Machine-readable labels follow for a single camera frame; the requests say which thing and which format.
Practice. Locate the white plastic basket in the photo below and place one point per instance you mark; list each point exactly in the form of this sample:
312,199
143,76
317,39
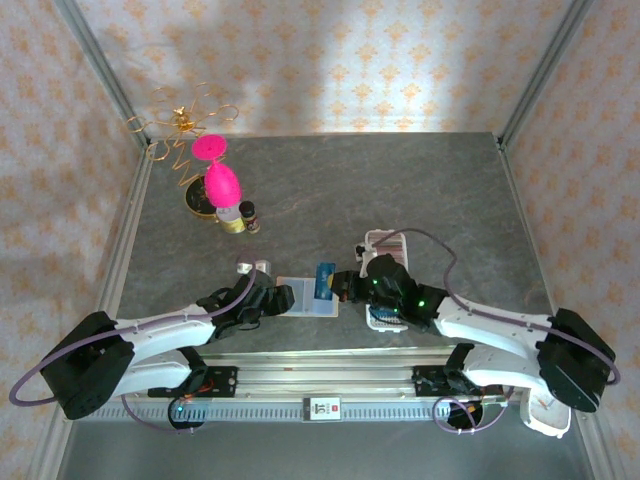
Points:
387,326

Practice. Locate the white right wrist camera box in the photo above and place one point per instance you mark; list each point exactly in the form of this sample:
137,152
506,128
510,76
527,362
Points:
360,250

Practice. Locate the beige card holder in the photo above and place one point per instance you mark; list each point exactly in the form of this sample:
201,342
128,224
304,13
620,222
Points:
325,307

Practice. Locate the white label plate red mark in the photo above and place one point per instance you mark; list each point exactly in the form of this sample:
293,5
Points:
322,409

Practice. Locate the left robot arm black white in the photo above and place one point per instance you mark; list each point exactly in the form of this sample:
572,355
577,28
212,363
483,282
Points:
165,330

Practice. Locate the aluminium side rail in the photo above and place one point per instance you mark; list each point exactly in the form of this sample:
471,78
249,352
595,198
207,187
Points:
518,200
125,225

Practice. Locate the small dark spice bottle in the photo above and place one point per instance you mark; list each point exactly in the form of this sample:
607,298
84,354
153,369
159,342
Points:
249,215

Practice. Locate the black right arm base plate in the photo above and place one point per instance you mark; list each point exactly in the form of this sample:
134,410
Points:
425,380

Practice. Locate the white alarm clock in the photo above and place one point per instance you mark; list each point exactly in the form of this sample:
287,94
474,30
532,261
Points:
545,420

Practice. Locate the aluminium frame post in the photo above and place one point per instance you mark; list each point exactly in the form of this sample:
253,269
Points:
550,60
96,60

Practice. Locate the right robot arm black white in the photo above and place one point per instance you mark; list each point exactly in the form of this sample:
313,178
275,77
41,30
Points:
500,330

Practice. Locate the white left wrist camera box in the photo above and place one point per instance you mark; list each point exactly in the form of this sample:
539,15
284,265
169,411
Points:
262,267

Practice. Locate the dusky pink card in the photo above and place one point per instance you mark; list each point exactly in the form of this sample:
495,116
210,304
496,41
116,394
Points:
397,242

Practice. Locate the yellow jar white lid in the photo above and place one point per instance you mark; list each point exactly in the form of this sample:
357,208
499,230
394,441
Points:
232,225

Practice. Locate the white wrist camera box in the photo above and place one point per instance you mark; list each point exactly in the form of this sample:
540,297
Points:
262,267
360,250

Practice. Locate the aluminium mounting rail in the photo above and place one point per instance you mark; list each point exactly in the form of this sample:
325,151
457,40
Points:
325,380

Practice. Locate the pink wine glass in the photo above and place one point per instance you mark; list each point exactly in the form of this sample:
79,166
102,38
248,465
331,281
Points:
222,185

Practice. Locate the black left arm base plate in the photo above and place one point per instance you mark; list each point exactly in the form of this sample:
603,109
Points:
225,380

